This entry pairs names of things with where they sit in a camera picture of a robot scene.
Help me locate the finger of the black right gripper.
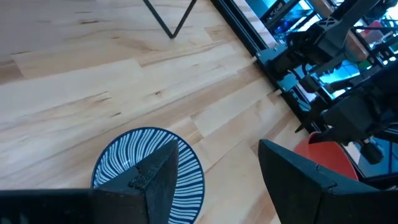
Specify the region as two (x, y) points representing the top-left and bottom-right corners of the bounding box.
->
(294, 115), (330, 133)
(309, 132), (352, 146)

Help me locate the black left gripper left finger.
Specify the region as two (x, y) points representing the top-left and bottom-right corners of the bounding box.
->
(90, 139), (180, 224)

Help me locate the blue white striped bowl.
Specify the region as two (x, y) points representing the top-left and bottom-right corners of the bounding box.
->
(91, 126), (206, 224)

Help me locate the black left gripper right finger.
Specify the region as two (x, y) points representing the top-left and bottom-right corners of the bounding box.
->
(258, 139), (398, 224)

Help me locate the wooden shelf with black legs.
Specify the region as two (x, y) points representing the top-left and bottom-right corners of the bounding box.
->
(142, 0), (198, 40)

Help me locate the large red bowl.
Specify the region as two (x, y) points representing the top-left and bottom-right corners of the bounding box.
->
(294, 132), (359, 181)

